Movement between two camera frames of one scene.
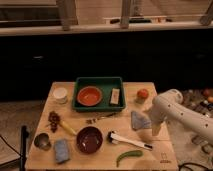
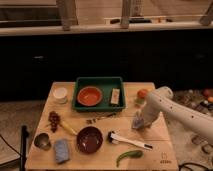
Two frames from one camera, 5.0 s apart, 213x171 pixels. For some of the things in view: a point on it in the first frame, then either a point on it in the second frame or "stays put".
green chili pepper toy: [132, 153] stays put
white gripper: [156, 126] → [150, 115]
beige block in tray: [115, 96] stays put
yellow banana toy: [67, 127] stays put
